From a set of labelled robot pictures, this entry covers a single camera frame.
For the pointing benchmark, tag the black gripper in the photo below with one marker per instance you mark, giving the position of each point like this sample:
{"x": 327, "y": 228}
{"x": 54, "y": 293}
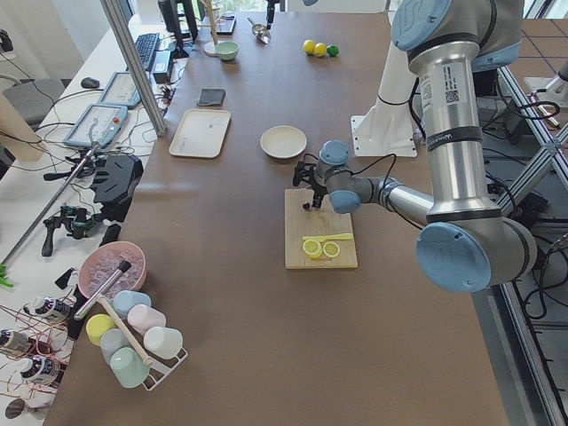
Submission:
{"x": 319, "y": 191}

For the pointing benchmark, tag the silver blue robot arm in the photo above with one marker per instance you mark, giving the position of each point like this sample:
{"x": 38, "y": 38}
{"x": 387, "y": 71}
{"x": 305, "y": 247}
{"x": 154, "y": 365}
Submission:
{"x": 271, "y": 7}
{"x": 466, "y": 244}

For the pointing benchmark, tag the cream rabbit tray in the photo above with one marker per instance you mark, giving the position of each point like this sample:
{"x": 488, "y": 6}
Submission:
{"x": 200, "y": 134}

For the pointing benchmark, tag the wooden cutting board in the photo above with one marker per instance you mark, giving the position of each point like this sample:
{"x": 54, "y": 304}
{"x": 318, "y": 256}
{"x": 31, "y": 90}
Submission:
{"x": 303, "y": 222}

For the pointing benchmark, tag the yellow plastic knife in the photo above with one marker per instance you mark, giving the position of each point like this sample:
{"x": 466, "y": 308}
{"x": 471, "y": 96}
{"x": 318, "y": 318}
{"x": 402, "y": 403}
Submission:
{"x": 329, "y": 237}

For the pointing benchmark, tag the lemon slice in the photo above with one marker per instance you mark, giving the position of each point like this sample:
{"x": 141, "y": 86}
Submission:
{"x": 331, "y": 249}
{"x": 312, "y": 248}

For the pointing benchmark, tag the cream round plate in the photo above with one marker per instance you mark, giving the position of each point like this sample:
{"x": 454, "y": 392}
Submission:
{"x": 283, "y": 142}

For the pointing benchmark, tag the green lime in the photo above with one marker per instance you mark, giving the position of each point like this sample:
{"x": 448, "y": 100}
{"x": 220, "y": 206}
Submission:
{"x": 333, "y": 50}

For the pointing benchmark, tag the yellow lemon near lime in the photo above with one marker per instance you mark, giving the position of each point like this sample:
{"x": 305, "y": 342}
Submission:
{"x": 320, "y": 50}

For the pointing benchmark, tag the grey folded cloth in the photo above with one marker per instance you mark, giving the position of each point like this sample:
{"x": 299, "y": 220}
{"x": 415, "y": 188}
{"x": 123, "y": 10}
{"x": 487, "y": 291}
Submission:
{"x": 210, "y": 97}

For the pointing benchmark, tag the yellow lemon outer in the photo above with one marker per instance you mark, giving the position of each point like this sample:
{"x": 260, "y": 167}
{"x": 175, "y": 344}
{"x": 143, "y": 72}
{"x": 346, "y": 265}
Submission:
{"x": 309, "y": 46}

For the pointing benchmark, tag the mint green bowl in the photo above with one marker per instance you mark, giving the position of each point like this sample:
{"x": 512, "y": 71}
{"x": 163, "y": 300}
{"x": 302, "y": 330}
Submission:
{"x": 227, "y": 51}

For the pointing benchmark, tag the metal scoop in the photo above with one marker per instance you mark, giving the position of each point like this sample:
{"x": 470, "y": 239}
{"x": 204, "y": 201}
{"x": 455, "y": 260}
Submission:
{"x": 260, "y": 31}

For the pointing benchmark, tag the wooden cup stand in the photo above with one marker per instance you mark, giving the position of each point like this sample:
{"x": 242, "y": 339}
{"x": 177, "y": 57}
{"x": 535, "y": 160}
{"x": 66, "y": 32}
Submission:
{"x": 210, "y": 48}

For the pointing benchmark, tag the blue teach pendant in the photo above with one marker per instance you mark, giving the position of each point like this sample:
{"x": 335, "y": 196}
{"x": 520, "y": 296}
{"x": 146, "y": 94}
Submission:
{"x": 98, "y": 125}
{"x": 121, "y": 91}

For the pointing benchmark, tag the pink ice bowl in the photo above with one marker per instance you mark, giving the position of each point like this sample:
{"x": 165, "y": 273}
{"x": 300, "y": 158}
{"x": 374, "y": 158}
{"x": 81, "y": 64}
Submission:
{"x": 105, "y": 260}

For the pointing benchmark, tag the black keyboard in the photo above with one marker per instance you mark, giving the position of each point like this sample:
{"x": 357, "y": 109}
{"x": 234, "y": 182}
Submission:
{"x": 147, "y": 45}

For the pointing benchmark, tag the pastel cup rack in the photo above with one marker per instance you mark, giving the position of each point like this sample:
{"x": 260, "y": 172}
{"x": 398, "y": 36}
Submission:
{"x": 135, "y": 366}

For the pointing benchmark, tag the black monitor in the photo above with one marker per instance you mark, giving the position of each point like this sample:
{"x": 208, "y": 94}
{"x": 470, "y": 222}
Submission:
{"x": 184, "y": 39}

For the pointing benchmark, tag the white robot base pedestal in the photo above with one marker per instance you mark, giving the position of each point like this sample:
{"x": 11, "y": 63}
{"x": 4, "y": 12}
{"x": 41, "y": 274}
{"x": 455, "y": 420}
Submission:
{"x": 387, "y": 127}

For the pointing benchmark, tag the aluminium frame post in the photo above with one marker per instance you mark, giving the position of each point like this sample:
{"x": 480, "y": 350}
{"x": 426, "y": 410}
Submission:
{"x": 123, "y": 37}

